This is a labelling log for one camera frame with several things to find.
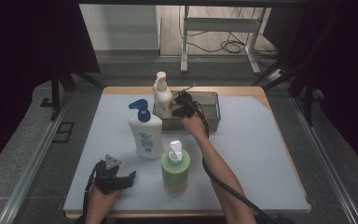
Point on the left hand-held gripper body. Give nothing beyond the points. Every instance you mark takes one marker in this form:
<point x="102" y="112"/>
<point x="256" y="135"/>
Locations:
<point x="107" y="179"/>

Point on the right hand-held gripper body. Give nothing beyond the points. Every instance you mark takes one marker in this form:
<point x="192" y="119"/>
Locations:
<point x="190" y="107"/>

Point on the small white pump bottle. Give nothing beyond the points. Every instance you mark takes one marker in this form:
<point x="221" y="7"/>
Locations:
<point x="163" y="99"/>

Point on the grey metal basket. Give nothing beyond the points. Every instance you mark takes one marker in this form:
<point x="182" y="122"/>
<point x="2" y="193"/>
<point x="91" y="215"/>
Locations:
<point x="209" y="112"/>

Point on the large white bottle blue pump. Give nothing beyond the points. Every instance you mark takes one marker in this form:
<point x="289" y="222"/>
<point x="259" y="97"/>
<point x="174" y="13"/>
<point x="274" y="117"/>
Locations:
<point x="146" y="137"/>

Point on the person's right hand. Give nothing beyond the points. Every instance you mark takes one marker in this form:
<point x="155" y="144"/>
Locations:
<point x="195" y="126"/>

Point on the wooden table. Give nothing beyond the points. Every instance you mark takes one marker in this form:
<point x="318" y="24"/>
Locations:
<point x="230" y="90"/>

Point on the green bottle white pump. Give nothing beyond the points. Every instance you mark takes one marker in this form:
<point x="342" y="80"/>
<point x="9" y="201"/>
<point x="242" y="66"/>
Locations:
<point x="175" y="174"/>

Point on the light blue table mat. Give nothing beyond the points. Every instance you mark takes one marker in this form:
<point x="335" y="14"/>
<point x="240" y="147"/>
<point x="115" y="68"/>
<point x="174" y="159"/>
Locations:
<point x="248" y="155"/>

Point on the black metal stand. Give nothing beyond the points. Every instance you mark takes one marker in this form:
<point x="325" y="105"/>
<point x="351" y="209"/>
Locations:
<point x="55" y="93"/>
<point x="307" y="102"/>

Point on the dark curtain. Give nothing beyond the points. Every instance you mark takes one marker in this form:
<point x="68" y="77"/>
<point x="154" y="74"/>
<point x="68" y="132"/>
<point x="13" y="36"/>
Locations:
<point x="18" y="46"/>
<point x="348" y="62"/>

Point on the aluminium floor rail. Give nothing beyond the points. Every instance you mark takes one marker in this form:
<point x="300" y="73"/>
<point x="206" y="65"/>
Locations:
<point x="323" y="155"/>
<point x="28" y="174"/>

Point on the white metal desk frame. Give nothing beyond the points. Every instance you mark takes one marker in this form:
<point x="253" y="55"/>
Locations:
<point x="220" y="24"/>

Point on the white wall panel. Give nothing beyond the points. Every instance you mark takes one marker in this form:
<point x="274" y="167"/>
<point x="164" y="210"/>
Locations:
<point x="118" y="28"/>

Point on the black floor bracket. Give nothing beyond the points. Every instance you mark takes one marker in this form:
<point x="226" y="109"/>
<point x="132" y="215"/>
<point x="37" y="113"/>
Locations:
<point x="46" y="103"/>

